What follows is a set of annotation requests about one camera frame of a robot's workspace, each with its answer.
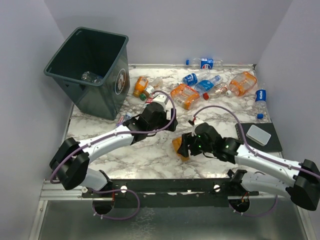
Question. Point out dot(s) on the blue label water bottle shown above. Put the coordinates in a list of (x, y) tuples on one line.
[(193, 78)]

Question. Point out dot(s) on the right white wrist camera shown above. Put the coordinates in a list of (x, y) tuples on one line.
[(195, 122)]

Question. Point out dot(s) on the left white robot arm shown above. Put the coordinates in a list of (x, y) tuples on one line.
[(70, 164)]

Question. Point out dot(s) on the light blue label bottle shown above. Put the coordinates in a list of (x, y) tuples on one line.
[(204, 86)]

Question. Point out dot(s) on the dark green plastic bin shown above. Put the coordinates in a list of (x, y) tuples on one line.
[(100, 52)]

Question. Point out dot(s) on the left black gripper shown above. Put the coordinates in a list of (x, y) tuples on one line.
[(171, 126)]

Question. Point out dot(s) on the purple label water bottle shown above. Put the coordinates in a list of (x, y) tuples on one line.
[(123, 118)]

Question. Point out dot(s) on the clear bottle behind tea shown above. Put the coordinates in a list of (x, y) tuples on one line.
[(157, 82)]

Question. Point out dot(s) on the large orange bottle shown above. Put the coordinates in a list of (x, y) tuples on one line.
[(241, 84), (185, 96)]

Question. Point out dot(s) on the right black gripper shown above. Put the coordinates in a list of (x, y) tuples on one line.
[(183, 149)]

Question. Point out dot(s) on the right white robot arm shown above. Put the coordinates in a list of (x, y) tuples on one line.
[(299, 181)]

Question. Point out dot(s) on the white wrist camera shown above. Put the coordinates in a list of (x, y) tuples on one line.
[(161, 99), (195, 122)]

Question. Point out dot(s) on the small orange juice bottle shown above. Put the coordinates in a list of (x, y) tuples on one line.
[(176, 142)]

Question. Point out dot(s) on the orange juice bottle left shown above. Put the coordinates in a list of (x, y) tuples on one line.
[(140, 85)]

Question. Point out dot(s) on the red label water bottle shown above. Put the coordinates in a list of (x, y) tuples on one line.
[(148, 101)]

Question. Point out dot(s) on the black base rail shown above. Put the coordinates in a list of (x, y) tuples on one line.
[(174, 193)]

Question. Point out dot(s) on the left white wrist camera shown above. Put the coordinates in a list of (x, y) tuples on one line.
[(161, 99)]

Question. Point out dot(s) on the clear bottle red print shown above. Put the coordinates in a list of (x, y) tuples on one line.
[(217, 91)]

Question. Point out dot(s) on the crushed clear bottle white cap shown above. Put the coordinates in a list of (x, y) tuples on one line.
[(91, 77)]

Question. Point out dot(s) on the grey rectangular box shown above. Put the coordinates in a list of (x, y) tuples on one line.
[(258, 135)]

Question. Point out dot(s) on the green cap tea bottle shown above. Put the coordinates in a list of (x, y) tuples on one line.
[(146, 92)]

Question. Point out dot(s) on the Pepsi bottle right edge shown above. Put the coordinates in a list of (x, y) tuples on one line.
[(260, 103)]

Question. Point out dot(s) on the Pepsi bottle at back wall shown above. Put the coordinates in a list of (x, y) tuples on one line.
[(204, 63)]

